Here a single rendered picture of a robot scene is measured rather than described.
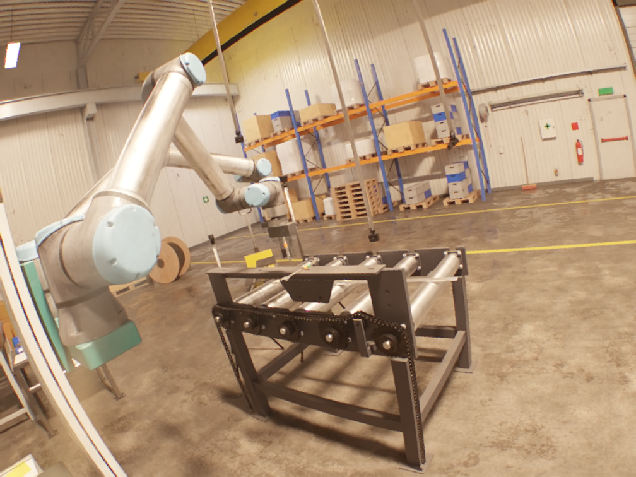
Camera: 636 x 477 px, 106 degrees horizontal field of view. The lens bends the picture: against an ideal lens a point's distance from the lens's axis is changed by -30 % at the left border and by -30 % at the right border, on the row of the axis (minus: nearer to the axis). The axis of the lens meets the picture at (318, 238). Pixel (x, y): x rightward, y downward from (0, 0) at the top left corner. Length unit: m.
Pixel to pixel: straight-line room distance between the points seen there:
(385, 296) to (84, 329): 1.09
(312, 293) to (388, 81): 9.94
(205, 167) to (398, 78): 10.04
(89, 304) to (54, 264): 0.12
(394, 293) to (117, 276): 1.04
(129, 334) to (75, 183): 10.92
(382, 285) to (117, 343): 1.00
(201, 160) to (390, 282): 0.86
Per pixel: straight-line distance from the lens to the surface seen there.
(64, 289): 0.84
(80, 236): 0.73
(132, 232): 0.69
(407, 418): 1.75
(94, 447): 1.09
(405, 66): 11.04
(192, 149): 1.26
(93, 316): 0.84
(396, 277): 1.36
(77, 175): 11.77
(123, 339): 0.86
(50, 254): 0.84
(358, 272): 1.38
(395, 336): 1.43
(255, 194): 1.33
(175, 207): 12.83
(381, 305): 1.45
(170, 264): 8.11
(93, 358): 0.83
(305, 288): 1.67
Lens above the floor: 1.59
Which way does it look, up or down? 11 degrees down
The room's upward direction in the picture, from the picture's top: 14 degrees counter-clockwise
